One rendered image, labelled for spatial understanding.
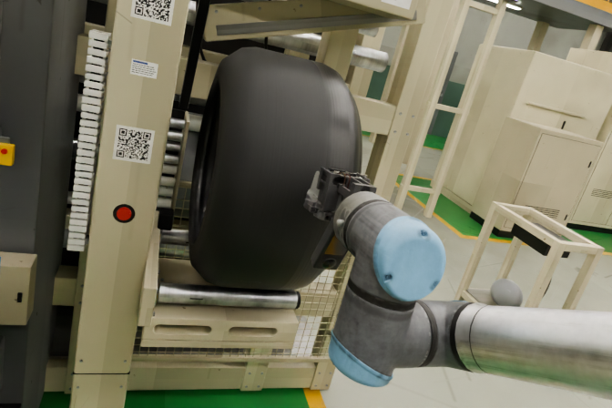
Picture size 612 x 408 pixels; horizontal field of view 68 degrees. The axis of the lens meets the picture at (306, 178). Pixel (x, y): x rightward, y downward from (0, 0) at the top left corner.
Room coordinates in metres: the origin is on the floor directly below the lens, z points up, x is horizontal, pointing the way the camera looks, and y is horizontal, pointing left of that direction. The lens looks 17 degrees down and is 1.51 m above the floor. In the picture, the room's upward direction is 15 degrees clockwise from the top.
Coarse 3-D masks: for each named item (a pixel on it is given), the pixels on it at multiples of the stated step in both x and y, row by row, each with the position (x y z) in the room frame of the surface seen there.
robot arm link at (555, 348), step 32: (448, 320) 0.54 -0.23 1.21; (480, 320) 0.51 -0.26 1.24; (512, 320) 0.48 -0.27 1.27; (544, 320) 0.45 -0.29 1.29; (576, 320) 0.43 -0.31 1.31; (608, 320) 0.41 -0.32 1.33; (448, 352) 0.52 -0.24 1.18; (480, 352) 0.48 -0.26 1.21; (512, 352) 0.45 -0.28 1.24; (544, 352) 0.42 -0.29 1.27; (576, 352) 0.40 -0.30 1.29; (608, 352) 0.38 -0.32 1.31; (544, 384) 0.43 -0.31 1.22; (576, 384) 0.40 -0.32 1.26; (608, 384) 0.37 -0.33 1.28
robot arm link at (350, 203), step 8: (360, 192) 0.63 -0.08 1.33; (368, 192) 0.63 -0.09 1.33; (344, 200) 0.62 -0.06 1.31; (352, 200) 0.61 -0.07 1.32; (360, 200) 0.60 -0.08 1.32; (384, 200) 0.60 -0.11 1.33; (344, 208) 0.61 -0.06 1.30; (352, 208) 0.59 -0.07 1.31; (336, 216) 0.61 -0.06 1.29; (344, 216) 0.60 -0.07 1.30; (336, 224) 0.59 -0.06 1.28; (336, 232) 0.61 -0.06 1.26
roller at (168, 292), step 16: (160, 288) 0.87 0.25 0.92; (176, 288) 0.89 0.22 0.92; (192, 288) 0.90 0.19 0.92; (208, 288) 0.92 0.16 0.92; (224, 288) 0.93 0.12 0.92; (240, 288) 0.95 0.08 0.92; (208, 304) 0.90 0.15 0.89; (224, 304) 0.92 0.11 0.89; (240, 304) 0.93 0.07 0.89; (256, 304) 0.94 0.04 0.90; (272, 304) 0.95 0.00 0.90; (288, 304) 0.97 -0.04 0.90
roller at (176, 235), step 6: (162, 234) 1.13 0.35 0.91; (168, 234) 1.14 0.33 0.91; (174, 234) 1.14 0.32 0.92; (180, 234) 1.15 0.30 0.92; (186, 234) 1.16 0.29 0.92; (162, 240) 1.13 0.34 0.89; (168, 240) 1.13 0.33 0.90; (174, 240) 1.14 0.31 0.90; (180, 240) 1.14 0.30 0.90; (186, 240) 1.15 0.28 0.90
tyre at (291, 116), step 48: (240, 48) 1.07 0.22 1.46; (240, 96) 0.88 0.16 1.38; (288, 96) 0.90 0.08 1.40; (336, 96) 0.96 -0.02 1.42; (240, 144) 0.82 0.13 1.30; (288, 144) 0.84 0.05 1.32; (336, 144) 0.88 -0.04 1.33; (192, 192) 1.17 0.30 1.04; (240, 192) 0.79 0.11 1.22; (288, 192) 0.81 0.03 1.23; (192, 240) 1.01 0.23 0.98; (240, 240) 0.79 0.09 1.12; (288, 240) 0.82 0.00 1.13; (288, 288) 0.92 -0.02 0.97
